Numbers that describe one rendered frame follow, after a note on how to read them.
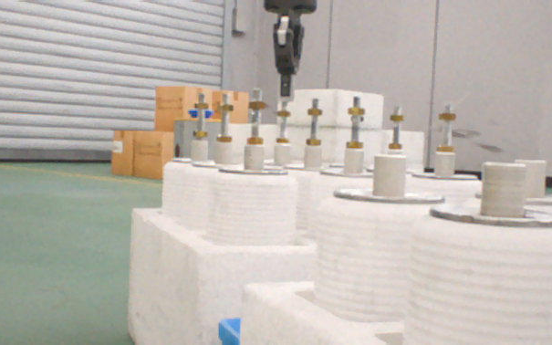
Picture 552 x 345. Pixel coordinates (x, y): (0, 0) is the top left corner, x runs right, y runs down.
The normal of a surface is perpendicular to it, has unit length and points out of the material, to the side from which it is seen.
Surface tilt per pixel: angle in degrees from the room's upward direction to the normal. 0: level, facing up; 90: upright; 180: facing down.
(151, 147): 90
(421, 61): 90
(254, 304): 90
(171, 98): 90
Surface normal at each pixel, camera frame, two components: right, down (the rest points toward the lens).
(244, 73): 0.73, 0.07
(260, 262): 0.34, 0.07
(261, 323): -0.93, -0.02
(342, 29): -0.68, 0.00
